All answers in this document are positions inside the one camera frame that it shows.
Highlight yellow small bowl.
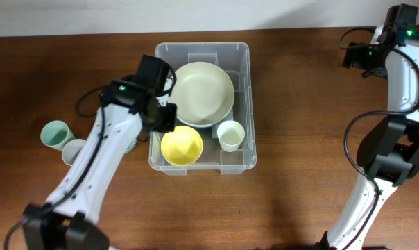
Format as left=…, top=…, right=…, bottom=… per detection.
left=161, top=126, right=203, bottom=166

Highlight cream bowl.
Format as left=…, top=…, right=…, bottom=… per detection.
left=171, top=91, right=234, bottom=125
left=169, top=62, right=234, bottom=128

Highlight mint green small bowl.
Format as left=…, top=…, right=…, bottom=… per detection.
left=124, top=138, right=137, bottom=153

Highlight cream cup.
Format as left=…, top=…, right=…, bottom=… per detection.
left=216, top=121, right=246, bottom=153

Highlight grey cup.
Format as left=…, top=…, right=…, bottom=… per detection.
left=62, top=139, right=86, bottom=166

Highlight mint green cup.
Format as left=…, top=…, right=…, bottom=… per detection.
left=40, top=120, right=75, bottom=151

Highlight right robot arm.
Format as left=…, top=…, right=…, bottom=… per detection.
left=315, top=3, right=419, bottom=249

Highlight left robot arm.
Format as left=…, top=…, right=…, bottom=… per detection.
left=19, top=55, right=177, bottom=250

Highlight clear plastic storage bin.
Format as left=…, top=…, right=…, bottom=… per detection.
left=148, top=42, right=257, bottom=176

